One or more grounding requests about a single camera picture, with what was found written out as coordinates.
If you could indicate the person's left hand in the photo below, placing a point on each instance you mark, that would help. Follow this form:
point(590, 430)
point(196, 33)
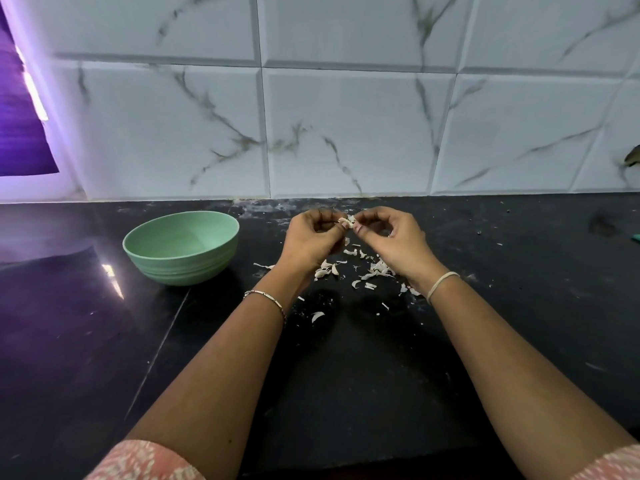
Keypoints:
point(312, 240)

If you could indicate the pile of white garlic peels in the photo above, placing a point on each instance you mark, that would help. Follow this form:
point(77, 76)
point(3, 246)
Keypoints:
point(380, 270)

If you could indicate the person's right hand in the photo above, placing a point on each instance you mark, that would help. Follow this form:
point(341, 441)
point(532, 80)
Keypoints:
point(405, 245)

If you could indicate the pink patterned right sleeve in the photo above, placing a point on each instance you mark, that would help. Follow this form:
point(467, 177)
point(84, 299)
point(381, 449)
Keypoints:
point(610, 464)

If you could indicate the mint green bowl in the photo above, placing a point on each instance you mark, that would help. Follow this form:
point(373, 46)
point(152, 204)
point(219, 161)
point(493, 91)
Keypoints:
point(181, 247)

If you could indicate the person's right forearm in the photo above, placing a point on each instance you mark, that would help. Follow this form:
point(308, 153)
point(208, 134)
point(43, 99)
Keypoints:
point(535, 385)

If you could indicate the bright window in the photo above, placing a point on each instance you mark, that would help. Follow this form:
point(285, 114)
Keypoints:
point(32, 90)

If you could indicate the pink patterned left sleeve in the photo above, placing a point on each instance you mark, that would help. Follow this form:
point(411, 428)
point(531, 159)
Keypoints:
point(145, 461)

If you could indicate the person's left forearm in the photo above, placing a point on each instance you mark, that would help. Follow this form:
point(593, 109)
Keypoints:
point(205, 385)

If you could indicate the white garlic bulb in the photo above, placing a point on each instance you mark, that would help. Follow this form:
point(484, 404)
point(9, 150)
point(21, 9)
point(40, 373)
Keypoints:
point(348, 221)

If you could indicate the pink patterned sleeve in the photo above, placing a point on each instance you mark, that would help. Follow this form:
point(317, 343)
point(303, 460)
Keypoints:
point(610, 464)
point(145, 461)

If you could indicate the purple cloth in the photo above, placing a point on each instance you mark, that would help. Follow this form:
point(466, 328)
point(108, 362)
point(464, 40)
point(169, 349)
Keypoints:
point(22, 110)

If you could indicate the small fallen garlic piece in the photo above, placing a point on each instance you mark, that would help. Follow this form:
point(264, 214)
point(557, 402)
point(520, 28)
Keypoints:
point(317, 316)

